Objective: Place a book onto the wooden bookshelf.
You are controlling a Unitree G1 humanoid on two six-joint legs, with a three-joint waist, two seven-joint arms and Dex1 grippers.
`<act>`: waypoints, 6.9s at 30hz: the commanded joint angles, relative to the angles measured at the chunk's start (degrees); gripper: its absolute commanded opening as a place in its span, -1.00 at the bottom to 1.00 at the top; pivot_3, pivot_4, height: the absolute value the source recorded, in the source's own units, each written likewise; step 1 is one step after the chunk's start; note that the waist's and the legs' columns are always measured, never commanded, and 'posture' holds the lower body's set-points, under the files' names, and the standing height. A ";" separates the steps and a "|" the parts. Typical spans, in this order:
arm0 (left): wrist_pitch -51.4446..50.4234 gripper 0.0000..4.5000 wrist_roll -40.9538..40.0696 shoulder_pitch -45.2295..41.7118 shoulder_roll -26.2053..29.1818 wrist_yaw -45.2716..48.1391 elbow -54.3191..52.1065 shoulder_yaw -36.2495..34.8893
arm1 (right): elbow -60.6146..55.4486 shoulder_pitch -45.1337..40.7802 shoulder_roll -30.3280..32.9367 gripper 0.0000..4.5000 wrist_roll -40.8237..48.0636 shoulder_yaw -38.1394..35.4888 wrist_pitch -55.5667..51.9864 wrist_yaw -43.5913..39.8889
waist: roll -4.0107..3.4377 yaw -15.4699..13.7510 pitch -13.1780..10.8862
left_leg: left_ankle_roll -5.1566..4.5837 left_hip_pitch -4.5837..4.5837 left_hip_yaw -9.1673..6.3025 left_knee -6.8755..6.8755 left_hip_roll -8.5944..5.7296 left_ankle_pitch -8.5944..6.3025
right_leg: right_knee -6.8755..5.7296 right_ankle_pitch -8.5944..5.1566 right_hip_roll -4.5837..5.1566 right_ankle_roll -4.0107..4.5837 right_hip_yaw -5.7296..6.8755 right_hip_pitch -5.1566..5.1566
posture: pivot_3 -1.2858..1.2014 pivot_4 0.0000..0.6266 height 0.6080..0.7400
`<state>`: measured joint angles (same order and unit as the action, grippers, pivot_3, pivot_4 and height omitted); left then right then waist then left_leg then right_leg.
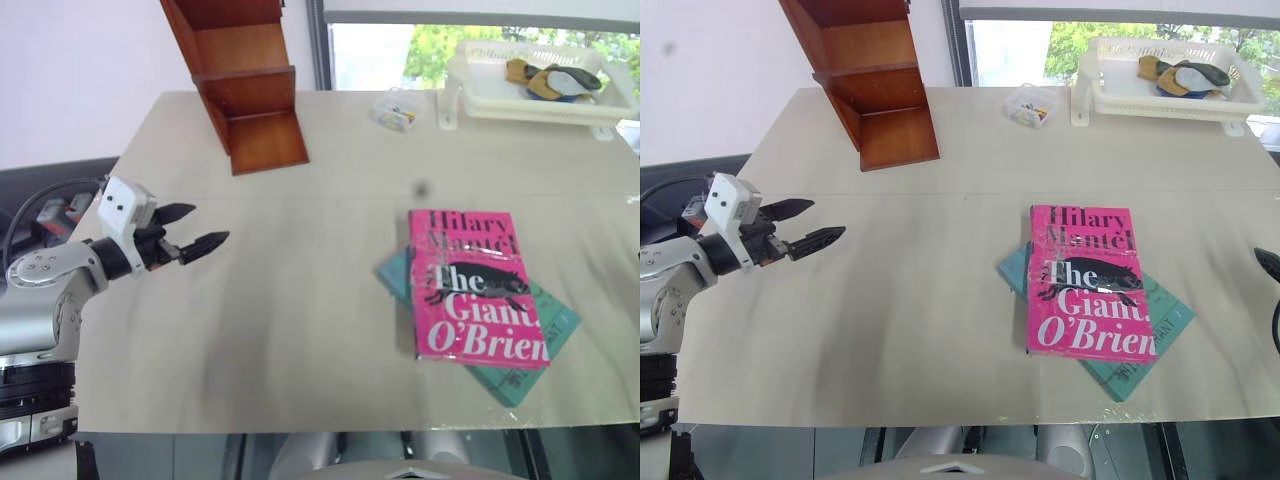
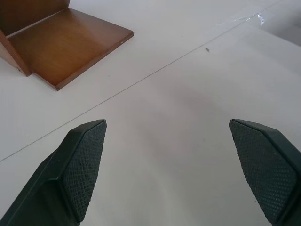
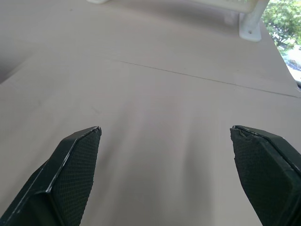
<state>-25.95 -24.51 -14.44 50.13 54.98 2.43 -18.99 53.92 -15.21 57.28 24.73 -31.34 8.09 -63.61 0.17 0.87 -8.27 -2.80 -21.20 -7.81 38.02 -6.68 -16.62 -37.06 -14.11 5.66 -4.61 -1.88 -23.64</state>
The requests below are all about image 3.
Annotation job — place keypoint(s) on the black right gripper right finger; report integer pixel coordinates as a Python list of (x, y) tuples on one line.
[(263, 174)]

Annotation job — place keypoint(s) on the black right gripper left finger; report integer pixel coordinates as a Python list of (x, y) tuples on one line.
[(65, 174)]

